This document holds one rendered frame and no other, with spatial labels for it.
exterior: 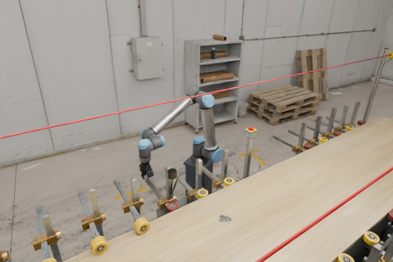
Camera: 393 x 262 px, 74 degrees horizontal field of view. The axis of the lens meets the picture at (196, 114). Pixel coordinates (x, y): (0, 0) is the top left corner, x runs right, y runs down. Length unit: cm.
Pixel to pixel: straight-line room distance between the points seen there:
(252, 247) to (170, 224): 50
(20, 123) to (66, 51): 115
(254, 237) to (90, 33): 330
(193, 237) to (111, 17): 320
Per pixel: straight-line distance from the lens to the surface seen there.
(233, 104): 509
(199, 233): 173
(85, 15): 403
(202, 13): 467
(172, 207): 188
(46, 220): 172
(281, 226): 185
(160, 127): 220
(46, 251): 175
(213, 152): 256
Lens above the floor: 219
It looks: 24 degrees down
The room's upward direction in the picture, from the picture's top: 1 degrees clockwise
